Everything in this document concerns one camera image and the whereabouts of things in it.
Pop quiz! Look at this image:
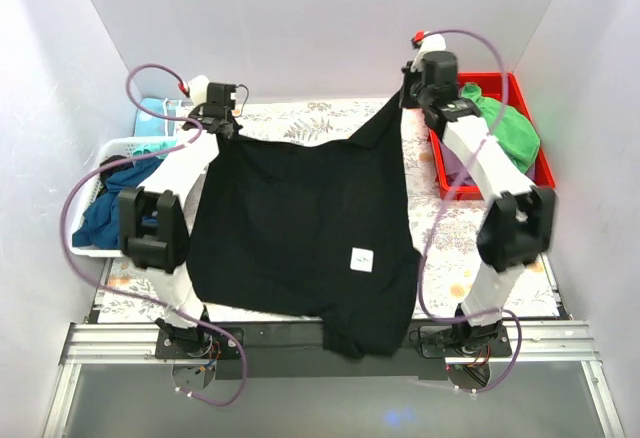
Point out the teal t-shirt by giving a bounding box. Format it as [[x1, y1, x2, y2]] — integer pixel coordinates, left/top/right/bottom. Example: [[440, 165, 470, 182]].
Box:
[[131, 140, 176, 156]]

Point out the white laundry basket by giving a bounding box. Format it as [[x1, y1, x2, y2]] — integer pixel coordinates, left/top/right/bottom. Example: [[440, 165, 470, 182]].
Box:
[[66, 136, 176, 259]]

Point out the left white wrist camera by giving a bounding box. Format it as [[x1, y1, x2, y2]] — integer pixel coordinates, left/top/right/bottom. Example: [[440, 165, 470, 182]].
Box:
[[179, 75, 210, 105]]

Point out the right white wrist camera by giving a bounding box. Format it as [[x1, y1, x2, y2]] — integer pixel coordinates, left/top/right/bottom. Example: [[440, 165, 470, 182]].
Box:
[[411, 31, 447, 62]]

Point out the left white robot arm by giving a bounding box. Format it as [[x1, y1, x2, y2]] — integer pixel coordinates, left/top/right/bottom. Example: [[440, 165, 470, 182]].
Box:
[[118, 75, 238, 358]]

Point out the purple t-shirt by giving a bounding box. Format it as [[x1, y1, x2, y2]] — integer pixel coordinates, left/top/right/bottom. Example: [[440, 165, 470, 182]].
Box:
[[442, 150, 539, 189]]

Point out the aluminium mounting rail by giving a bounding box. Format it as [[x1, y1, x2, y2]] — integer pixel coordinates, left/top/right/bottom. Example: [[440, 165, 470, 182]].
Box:
[[44, 320, 625, 437]]

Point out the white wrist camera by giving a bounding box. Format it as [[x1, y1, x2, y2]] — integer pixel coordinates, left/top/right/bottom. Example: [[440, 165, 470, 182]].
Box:
[[411, 31, 447, 62], [179, 75, 210, 105]]

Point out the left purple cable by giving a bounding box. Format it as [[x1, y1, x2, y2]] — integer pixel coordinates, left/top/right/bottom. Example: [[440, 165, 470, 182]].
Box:
[[58, 63, 250, 407]]

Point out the red plastic bin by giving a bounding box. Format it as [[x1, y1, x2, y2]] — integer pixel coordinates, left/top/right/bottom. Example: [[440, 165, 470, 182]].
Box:
[[428, 72, 555, 200]]

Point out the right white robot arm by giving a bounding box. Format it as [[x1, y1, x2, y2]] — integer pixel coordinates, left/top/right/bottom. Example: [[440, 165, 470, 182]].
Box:
[[402, 50, 556, 356]]

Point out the blue polka dot cloth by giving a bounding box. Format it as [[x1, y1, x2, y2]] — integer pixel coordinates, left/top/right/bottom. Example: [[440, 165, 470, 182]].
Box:
[[134, 97, 187, 137]]

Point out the floral table mat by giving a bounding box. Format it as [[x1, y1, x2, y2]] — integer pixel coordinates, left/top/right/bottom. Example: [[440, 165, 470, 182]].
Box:
[[95, 99, 560, 323]]

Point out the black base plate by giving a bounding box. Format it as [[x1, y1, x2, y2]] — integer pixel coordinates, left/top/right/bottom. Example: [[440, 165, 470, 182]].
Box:
[[154, 320, 515, 383]]

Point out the blue t-shirt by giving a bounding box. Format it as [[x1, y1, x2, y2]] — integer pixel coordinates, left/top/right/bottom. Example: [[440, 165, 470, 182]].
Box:
[[72, 158, 161, 250]]

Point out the black t-shirt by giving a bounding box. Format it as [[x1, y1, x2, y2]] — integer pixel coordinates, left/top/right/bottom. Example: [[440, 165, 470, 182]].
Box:
[[186, 96, 420, 359]]

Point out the green t-shirt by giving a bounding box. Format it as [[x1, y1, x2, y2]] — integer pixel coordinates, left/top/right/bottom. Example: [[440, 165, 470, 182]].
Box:
[[460, 82, 541, 177]]

